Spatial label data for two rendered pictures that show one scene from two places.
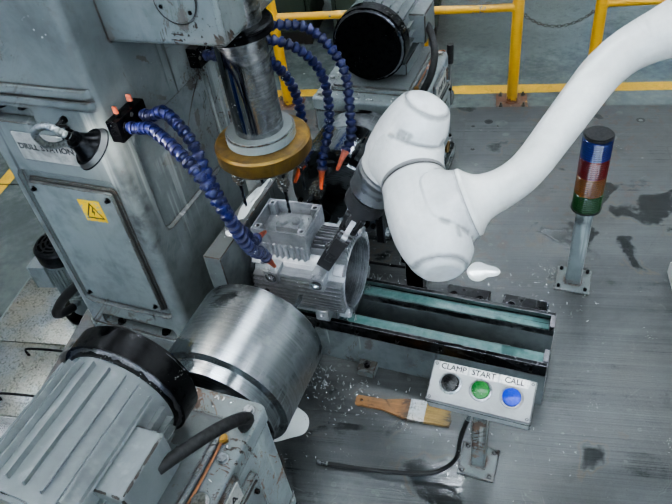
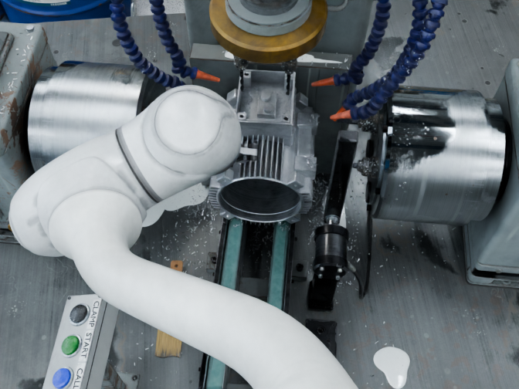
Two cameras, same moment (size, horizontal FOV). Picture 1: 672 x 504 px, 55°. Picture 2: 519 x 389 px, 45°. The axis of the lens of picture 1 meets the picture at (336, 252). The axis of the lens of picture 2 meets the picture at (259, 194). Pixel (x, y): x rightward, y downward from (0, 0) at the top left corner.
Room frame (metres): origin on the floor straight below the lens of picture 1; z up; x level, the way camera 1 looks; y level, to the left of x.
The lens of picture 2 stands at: (0.76, -0.58, 1.99)
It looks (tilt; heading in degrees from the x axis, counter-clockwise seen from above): 59 degrees down; 68
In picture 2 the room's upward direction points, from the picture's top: straight up
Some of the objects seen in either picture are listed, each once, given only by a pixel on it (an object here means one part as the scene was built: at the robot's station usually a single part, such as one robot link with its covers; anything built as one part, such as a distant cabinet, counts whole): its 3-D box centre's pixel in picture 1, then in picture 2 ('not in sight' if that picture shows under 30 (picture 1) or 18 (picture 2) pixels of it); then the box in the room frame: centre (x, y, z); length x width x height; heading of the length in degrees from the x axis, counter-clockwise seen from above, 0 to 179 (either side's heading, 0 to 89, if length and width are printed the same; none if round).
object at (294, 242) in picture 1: (289, 229); (266, 109); (1.04, 0.09, 1.11); 0.12 x 0.11 x 0.07; 64
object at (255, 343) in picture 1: (228, 388); (79, 127); (0.72, 0.23, 1.04); 0.37 x 0.25 x 0.25; 153
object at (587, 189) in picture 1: (590, 182); not in sight; (1.05, -0.55, 1.10); 0.06 x 0.06 x 0.04
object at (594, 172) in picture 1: (593, 164); not in sight; (1.05, -0.55, 1.14); 0.06 x 0.06 x 0.04
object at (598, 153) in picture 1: (596, 146); not in sight; (1.05, -0.55, 1.19); 0.06 x 0.06 x 0.04
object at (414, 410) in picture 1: (402, 408); (172, 307); (0.77, -0.09, 0.80); 0.21 x 0.05 x 0.01; 67
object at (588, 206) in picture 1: (587, 198); not in sight; (1.05, -0.55, 1.05); 0.06 x 0.06 x 0.04
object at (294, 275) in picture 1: (313, 264); (263, 157); (1.02, 0.05, 1.01); 0.20 x 0.19 x 0.19; 64
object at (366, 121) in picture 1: (357, 165); (442, 156); (1.33, -0.09, 1.04); 0.41 x 0.25 x 0.25; 153
